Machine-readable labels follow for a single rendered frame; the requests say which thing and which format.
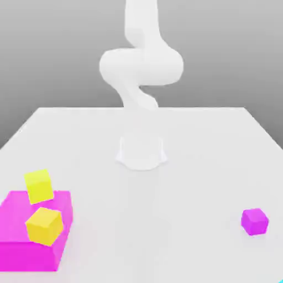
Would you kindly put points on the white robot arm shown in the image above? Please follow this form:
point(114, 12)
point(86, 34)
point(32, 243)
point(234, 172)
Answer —
point(141, 66)

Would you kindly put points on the small lime yellow cube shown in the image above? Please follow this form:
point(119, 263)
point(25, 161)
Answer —
point(39, 188)

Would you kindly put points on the small golden yellow cube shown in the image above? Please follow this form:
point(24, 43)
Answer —
point(43, 230)

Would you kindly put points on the small purple cube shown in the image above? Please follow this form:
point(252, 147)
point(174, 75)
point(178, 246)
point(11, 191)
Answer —
point(254, 222)

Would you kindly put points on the large magenta box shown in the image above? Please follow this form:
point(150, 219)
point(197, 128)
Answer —
point(13, 254)

